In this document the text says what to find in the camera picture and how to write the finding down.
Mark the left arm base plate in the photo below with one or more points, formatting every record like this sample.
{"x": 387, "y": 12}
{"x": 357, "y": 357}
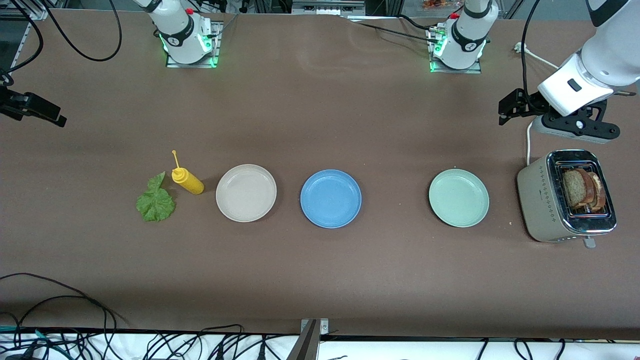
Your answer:
{"x": 475, "y": 70}

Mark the blue plate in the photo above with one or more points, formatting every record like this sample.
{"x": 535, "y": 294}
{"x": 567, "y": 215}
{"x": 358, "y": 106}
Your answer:
{"x": 330, "y": 198}

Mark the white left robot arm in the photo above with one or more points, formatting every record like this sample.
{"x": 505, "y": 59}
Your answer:
{"x": 607, "y": 55}

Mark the yellow mustard squeeze bottle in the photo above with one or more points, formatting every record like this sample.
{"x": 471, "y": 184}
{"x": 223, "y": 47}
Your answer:
{"x": 189, "y": 182}

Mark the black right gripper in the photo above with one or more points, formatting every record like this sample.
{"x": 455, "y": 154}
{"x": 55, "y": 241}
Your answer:
{"x": 15, "y": 104}

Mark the beige plate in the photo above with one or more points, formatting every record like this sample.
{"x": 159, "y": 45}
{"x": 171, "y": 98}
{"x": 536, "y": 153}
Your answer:
{"x": 246, "y": 193}

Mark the grey metal box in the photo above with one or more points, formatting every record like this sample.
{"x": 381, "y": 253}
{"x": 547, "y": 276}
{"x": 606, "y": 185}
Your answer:
{"x": 327, "y": 7}

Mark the green lettuce leaf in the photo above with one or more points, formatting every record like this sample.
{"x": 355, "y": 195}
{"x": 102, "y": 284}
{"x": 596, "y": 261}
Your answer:
{"x": 156, "y": 202}

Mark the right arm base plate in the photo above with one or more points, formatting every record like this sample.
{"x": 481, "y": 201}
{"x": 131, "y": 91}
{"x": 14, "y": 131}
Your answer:
{"x": 216, "y": 45}

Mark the beige chrome toaster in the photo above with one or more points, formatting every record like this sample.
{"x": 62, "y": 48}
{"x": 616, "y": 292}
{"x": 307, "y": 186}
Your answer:
{"x": 537, "y": 200}

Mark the brown bread slice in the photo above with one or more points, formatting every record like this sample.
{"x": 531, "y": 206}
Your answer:
{"x": 575, "y": 190}
{"x": 600, "y": 190}

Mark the aluminium table frame rail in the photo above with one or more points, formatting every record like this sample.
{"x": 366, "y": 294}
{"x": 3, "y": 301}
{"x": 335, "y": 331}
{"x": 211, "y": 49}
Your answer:
{"x": 22, "y": 45}

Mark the orange snack packet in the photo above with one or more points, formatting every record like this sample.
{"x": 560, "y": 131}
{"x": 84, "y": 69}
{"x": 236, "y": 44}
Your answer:
{"x": 435, "y": 4}

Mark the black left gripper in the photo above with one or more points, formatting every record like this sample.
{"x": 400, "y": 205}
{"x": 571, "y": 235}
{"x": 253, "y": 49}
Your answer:
{"x": 528, "y": 101}

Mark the aluminium profile with bracket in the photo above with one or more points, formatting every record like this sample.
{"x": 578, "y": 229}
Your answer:
{"x": 307, "y": 345}

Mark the mint green plate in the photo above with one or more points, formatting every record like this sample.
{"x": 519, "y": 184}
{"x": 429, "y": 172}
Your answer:
{"x": 459, "y": 198}

